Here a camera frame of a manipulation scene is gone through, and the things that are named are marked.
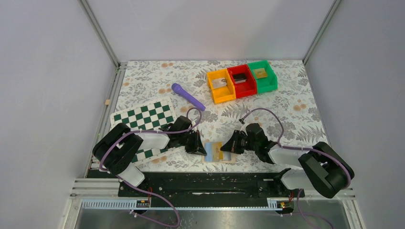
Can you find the gold credit card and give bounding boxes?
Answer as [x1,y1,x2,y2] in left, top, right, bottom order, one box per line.
[253,68,268,79]
[211,142,232,162]

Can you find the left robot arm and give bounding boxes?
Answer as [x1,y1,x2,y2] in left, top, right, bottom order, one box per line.
[92,116,206,187]

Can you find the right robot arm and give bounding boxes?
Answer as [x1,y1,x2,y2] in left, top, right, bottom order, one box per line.
[221,123,355,198]

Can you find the black card in red bin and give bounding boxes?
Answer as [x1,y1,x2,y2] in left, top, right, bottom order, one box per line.
[233,73,247,83]

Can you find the silver card in yellow bin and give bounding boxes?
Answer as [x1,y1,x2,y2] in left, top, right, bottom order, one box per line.
[211,78,227,89]

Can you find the green white chessboard mat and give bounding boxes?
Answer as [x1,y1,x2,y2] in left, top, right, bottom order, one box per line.
[110,96,184,166]

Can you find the floral patterned table mat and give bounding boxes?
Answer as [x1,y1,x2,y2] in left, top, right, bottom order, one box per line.
[117,61,327,173]

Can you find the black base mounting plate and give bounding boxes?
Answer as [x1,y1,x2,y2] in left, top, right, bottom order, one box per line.
[117,172,305,208]

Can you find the purple toy microphone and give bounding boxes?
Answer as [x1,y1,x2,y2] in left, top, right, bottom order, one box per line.
[171,83,206,111]

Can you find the red plastic bin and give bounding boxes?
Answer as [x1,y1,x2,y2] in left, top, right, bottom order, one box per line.
[227,64,257,99]

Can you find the yellow plastic bin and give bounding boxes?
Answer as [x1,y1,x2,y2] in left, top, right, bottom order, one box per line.
[207,69,236,104]

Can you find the green plastic bin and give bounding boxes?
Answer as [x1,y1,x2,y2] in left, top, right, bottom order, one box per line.
[247,60,278,94]

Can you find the white slotted cable duct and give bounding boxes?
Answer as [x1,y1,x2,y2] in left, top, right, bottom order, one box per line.
[81,198,283,211]

